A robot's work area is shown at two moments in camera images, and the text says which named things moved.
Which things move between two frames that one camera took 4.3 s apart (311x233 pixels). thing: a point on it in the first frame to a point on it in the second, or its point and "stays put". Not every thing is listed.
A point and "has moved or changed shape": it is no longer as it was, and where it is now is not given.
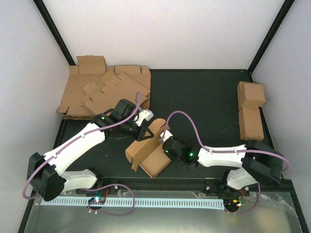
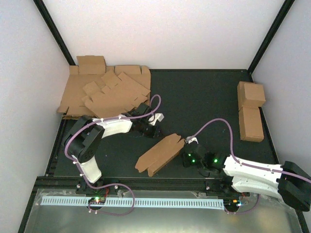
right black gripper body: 170,157 to 187,162
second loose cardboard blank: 102,100 stays put
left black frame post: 51,24 stays put
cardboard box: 250,124 stays put
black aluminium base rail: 208,184 stays put
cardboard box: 148,152 has moved or changed shape
